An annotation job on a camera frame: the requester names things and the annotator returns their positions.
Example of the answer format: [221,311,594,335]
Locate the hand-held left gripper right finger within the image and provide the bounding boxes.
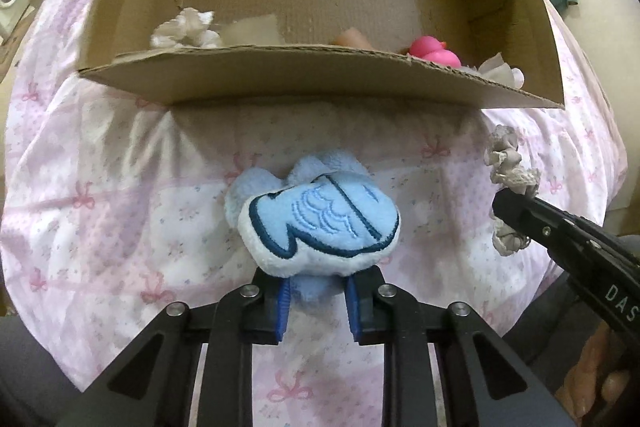
[344,266,578,427]

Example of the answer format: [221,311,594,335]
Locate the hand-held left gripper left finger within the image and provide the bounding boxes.
[87,266,292,427]

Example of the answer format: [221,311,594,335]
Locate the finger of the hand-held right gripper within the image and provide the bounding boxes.
[491,188,608,265]

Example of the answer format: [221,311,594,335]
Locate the beige lace scrunchie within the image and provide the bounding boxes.
[485,124,544,258]

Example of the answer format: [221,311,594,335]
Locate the blue plush toy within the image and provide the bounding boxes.
[223,150,403,313]

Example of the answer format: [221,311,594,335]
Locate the white tissue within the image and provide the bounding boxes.
[462,51,526,88]

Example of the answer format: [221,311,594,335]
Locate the pink rubber duck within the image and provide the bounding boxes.
[406,36,461,68]

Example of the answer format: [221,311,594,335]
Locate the tan rubber cylinder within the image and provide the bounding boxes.
[330,27,373,48]

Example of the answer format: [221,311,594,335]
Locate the cream ruffled scrunchie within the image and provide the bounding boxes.
[149,8,222,49]

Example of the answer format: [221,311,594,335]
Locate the brown cardboard box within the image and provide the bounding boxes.
[76,0,567,110]

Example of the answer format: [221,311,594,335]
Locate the person's right hand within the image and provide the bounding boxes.
[564,324,633,425]

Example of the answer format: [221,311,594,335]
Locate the person's dark grey clothing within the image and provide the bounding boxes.
[0,316,108,427]

